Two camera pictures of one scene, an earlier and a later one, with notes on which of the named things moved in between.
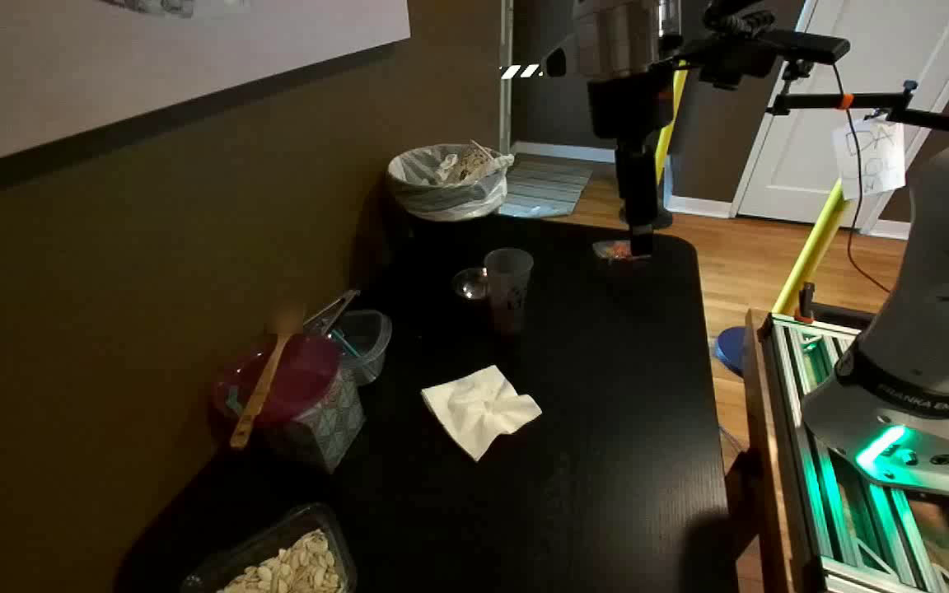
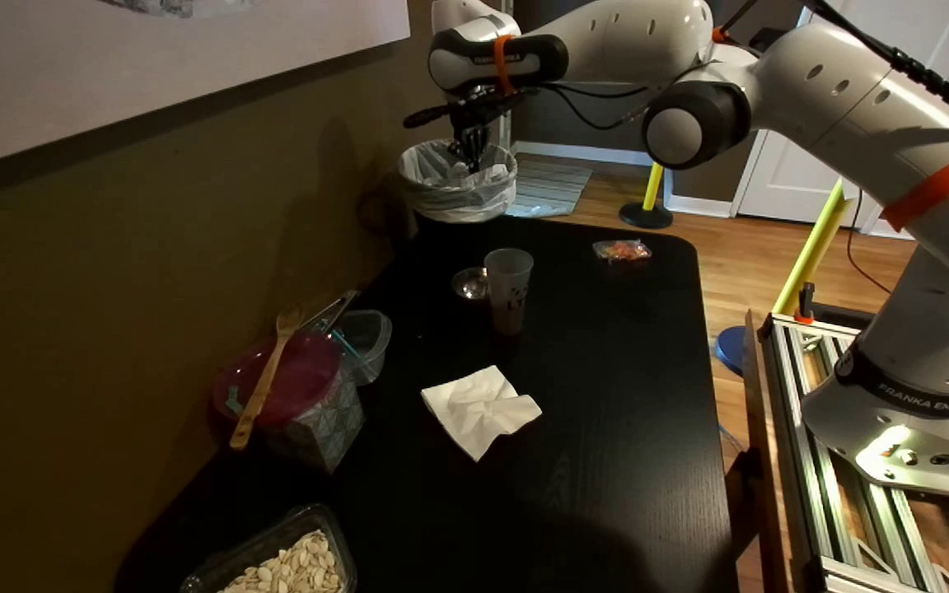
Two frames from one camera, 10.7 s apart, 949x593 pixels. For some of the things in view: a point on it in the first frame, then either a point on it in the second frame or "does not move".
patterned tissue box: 325,429 does not move
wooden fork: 288,321 does not move
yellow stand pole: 812,247 does not move
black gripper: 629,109 -> 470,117
